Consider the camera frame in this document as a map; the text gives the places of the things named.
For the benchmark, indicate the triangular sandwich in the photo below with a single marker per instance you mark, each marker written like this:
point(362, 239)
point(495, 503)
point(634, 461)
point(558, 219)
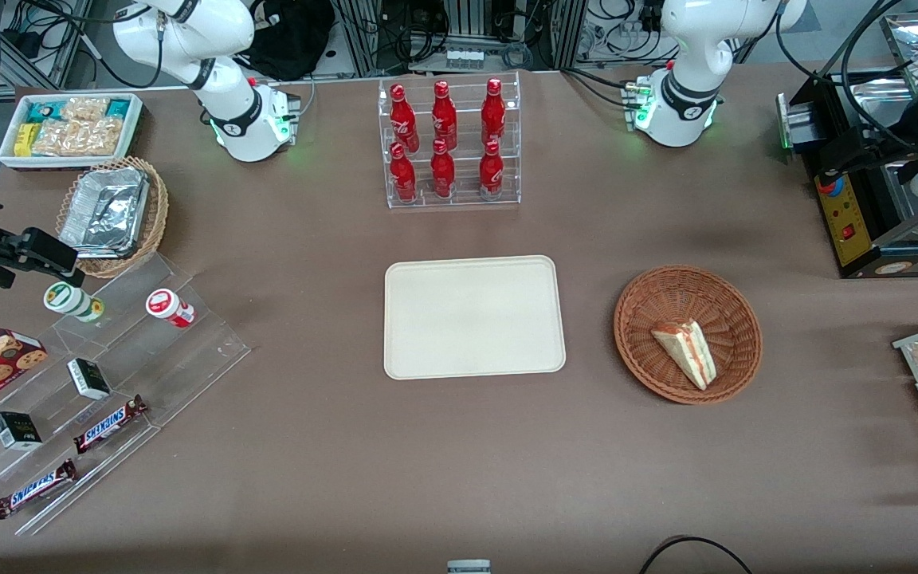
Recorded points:
point(686, 351)

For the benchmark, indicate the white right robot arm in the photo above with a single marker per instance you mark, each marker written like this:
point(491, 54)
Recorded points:
point(228, 96)

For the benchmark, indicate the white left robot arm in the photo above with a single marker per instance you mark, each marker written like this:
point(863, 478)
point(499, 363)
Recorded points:
point(686, 80)

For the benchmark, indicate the aluminium foil tray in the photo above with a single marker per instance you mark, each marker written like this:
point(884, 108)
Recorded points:
point(104, 211)

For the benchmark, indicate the light wicker basket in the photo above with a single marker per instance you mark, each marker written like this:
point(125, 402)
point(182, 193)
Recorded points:
point(158, 215)

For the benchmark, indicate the brown wicker basket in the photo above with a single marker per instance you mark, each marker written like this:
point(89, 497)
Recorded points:
point(666, 303)

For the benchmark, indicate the beige plastic tray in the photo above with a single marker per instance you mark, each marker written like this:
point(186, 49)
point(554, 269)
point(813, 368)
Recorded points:
point(471, 319)

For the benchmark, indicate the green lid cup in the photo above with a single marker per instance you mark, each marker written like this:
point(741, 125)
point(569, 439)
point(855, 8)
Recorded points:
point(68, 300)

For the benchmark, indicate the black box with silver plate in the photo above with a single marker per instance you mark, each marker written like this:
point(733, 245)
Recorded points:
point(814, 104)

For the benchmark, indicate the black food warmer machine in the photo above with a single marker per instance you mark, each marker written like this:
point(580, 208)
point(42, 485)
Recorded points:
point(849, 231)

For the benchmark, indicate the white rectangular snack bin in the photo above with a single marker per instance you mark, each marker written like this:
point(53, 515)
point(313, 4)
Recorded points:
point(6, 158)

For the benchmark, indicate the yellow snack packet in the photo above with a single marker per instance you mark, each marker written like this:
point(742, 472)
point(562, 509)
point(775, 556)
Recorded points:
point(24, 140)

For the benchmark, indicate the clear peanut snack bag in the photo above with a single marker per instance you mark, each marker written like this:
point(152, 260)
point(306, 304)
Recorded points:
point(84, 108)
point(80, 137)

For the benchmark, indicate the small black box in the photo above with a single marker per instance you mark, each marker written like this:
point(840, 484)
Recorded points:
point(17, 430)
point(88, 379)

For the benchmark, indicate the red lid cup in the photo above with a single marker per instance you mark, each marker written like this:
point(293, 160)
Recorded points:
point(168, 307)

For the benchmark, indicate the teal snack packet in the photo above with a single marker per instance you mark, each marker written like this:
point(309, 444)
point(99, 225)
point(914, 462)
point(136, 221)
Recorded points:
point(42, 111)
point(118, 108)

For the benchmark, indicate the clear acrylic step display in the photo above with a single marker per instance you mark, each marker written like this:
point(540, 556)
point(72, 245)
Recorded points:
point(188, 359)

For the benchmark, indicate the snickers chocolate bar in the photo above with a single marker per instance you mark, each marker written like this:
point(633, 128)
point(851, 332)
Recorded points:
point(108, 425)
point(35, 489)

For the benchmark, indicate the black bag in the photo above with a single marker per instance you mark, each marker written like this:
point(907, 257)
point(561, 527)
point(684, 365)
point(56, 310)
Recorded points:
point(292, 36)

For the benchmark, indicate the red cola bottle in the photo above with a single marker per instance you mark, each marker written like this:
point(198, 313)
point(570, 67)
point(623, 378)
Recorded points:
point(405, 119)
point(444, 118)
point(491, 174)
point(493, 113)
point(402, 177)
point(442, 174)

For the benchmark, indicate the clear acrylic bottle rack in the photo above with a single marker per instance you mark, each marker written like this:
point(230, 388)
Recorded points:
point(463, 199)

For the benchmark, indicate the white power strip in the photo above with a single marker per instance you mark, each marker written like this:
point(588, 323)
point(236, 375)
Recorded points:
point(464, 58)

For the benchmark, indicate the grey device at table edge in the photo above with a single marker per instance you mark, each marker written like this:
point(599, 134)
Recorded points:
point(468, 567)

